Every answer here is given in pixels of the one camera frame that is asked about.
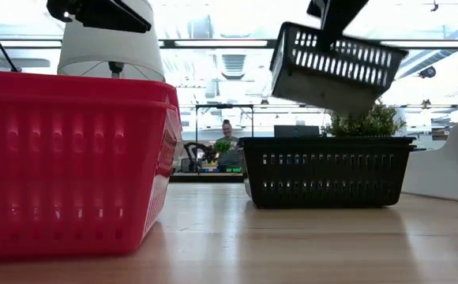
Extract green potted plant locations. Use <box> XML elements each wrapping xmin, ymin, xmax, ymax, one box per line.
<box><xmin>322</xmin><ymin>99</ymin><xmax>407</xmax><ymax>139</ymax></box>

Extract table lamp with white shade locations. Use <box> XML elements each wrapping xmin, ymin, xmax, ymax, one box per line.
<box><xmin>56</xmin><ymin>0</ymin><xmax>167</xmax><ymax>84</ymax></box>

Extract small green plant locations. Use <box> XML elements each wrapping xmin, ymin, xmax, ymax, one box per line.
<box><xmin>213</xmin><ymin>140</ymin><xmax>232</xmax><ymax>155</ymax></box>

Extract white plastic bin with handle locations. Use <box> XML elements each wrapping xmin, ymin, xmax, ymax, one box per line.
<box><xmin>401</xmin><ymin>117</ymin><xmax>458</xmax><ymax>204</ymax></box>

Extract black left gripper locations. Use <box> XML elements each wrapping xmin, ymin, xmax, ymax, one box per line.
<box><xmin>46</xmin><ymin>0</ymin><xmax>152</xmax><ymax>35</ymax></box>

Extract person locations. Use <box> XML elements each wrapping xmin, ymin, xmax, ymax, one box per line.
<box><xmin>214</xmin><ymin>118</ymin><xmax>245</xmax><ymax>167</ymax></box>

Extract red plastic slotted basket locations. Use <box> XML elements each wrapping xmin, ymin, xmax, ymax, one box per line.
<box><xmin>0</xmin><ymin>69</ymin><xmax>182</xmax><ymax>104</ymax></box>
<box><xmin>0</xmin><ymin>96</ymin><xmax>183</xmax><ymax>260</ymax></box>

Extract black computer monitor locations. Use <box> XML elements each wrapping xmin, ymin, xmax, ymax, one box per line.
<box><xmin>273</xmin><ymin>125</ymin><xmax>321</xmax><ymax>139</ymax></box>

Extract round black ceiling device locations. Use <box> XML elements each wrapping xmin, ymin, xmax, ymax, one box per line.
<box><xmin>418</xmin><ymin>65</ymin><xmax>437</xmax><ymax>80</ymax></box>

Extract dark low platform table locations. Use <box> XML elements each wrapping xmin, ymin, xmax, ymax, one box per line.
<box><xmin>168</xmin><ymin>171</ymin><xmax>246</xmax><ymax>184</ymax></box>

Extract black horizontal frame beam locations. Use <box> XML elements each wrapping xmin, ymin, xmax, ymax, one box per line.
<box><xmin>0</xmin><ymin>38</ymin><xmax>458</xmax><ymax>50</ymax></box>

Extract small black plastic slotted basket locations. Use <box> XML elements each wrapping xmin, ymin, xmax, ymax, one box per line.
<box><xmin>269</xmin><ymin>21</ymin><xmax>410</xmax><ymax>116</ymax></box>

